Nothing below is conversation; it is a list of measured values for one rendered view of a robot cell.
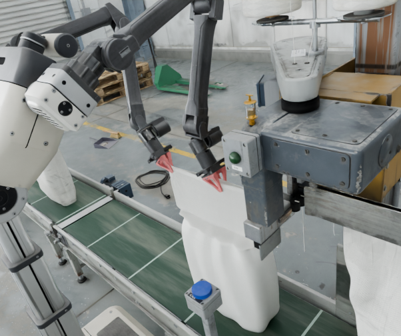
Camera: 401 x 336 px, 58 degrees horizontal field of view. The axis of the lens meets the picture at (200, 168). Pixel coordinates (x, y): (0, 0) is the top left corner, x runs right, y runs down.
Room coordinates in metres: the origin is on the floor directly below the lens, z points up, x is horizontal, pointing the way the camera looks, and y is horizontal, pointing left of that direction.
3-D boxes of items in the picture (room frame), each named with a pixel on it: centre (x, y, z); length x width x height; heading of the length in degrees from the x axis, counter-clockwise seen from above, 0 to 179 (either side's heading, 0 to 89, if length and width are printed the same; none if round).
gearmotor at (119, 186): (2.43, 0.68, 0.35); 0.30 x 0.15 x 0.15; 41
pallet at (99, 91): (6.68, 1.29, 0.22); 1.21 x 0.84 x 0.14; 131
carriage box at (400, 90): (1.00, -0.52, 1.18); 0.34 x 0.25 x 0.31; 131
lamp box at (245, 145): (0.74, -0.10, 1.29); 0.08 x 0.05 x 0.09; 41
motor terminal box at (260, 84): (1.24, -0.29, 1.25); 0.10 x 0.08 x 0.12; 156
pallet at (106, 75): (6.64, 1.31, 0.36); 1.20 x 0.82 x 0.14; 127
